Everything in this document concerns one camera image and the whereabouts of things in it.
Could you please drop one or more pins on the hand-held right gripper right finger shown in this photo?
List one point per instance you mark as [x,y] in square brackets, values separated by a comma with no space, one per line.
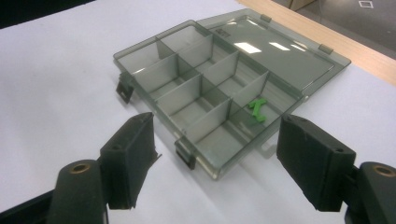
[314,161]

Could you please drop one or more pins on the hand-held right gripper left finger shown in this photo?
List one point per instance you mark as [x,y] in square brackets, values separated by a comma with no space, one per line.
[127,165]

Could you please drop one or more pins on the small green plastic piece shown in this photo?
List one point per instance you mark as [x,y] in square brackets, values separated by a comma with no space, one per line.
[257,109]

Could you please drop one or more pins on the transparent grey compartment box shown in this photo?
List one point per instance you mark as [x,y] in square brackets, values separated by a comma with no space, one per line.
[202,77]

